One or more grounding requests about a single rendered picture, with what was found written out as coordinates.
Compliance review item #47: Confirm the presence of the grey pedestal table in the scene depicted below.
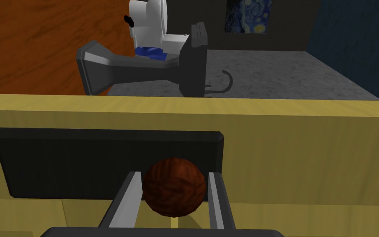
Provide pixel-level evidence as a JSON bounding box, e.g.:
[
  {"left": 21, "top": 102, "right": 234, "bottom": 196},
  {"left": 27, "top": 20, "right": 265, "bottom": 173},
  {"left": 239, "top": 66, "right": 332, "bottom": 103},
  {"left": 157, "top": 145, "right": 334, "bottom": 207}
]
[{"left": 76, "top": 22, "right": 234, "bottom": 99}]

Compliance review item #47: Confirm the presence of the black drawer front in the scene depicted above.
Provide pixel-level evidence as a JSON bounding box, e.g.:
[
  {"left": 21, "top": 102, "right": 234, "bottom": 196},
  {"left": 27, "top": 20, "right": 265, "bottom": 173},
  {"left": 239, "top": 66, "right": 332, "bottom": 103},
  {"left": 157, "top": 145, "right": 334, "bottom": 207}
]
[{"left": 0, "top": 127, "right": 225, "bottom": 201}]

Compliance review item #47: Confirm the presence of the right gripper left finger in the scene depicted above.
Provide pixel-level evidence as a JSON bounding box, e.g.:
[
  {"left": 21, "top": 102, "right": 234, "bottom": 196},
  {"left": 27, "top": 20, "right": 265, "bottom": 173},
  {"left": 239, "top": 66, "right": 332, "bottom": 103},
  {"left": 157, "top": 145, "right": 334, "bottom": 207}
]
[{"left": 98, "top": 171, "right": 143, "bottom": 229}]

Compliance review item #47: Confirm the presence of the brown round knob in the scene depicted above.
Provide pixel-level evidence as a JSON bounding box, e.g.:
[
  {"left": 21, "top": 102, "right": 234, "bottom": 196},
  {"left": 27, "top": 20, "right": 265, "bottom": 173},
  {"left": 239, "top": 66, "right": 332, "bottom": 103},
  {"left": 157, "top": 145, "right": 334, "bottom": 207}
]
[{"left": 141, "top": 157, "right": 207, "bottom": 218}]

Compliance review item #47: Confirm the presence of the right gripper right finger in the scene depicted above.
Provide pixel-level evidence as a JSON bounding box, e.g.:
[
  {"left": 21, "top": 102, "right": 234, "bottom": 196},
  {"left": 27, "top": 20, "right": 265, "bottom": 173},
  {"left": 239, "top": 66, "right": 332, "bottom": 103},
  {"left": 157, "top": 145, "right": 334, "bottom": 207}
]
[{"left": 208, "top": 172, "right": 237, "bottom": 230}]

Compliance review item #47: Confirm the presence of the blue and yellow painting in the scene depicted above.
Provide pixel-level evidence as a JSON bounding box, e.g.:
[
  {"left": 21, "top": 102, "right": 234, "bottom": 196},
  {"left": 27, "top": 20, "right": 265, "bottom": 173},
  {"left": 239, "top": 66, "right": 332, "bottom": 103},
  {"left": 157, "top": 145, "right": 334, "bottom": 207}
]
[{"left": 224, "top": 0, "right": 273, "bottom": 35}]

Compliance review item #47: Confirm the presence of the white and blue rounded object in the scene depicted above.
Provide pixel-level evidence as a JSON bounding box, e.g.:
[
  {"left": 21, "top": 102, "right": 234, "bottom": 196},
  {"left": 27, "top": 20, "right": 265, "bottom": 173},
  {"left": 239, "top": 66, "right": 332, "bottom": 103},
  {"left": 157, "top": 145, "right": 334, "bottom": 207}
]
[{"left": 124, "top": 0, "right": 190, "bottom": 62}]

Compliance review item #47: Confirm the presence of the yellow wooden cabinet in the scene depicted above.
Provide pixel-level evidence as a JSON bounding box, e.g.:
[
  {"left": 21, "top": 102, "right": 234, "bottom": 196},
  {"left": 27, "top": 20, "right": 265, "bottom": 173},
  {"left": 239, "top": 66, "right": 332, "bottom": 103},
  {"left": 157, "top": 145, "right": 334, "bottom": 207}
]
[{"left": 0, "top": 93, "right": 379, "bottom": 237}]

